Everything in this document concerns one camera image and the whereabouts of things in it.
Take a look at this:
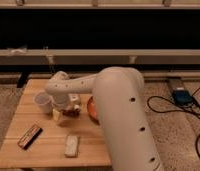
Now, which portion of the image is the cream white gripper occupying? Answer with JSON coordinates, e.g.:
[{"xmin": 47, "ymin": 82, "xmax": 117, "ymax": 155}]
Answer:
[{"xmin": 53, "ymin": 94, "xmax": 81, "ymax": 125}]

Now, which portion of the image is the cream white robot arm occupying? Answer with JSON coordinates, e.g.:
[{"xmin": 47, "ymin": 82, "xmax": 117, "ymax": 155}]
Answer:
[{"xmin": 45, "ymin": 67, "xmax": 165, "ymax": 171}]

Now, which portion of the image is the white sponge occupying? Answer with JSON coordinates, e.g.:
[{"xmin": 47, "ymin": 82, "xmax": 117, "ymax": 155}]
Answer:
[{"xmin": 65, "ymin": 135, "xmax": 79, "ymax": 157}]

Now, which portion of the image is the white plastic cup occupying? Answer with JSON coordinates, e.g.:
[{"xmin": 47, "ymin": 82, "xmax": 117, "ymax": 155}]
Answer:
[{"xmin": 33, "ymin": 92, "xmax": 53, "ymax": 114}]

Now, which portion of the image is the orange bowl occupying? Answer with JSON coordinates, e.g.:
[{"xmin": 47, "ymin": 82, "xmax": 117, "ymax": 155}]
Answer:
[{"xmin": 87, "ymin": 97, "xmax": 99, "ymax": 124}]

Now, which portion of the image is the wooden table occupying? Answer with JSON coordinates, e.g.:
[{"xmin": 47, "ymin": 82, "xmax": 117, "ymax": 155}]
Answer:
[{"xmin": 0, "ymin": 79, "xmax": 110, "ymax": 168}]

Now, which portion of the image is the dark red rectangular bar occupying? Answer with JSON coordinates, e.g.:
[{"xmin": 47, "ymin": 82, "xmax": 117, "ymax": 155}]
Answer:
[{"xmin": 17, "ymin": 124, "xmax": 43, "ymax": 150}]

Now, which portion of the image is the metal railing beam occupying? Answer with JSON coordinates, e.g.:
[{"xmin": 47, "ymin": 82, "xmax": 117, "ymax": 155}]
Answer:
[{"xmin": 0, "ymin": 48, "xmax": 200, "ymax": 66}]

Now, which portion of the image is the blue device on floor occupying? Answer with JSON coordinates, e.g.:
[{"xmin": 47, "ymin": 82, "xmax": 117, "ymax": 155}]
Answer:
[{"xmin": 172, "ymin": 88, "xmax": 193, "ymax": 106}]

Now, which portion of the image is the black floor cable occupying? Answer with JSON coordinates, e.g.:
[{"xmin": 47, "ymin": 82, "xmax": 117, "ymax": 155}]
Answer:
[{"xmin": 146, "ymin": 79, "xmax": 200, "ymax": 168}]

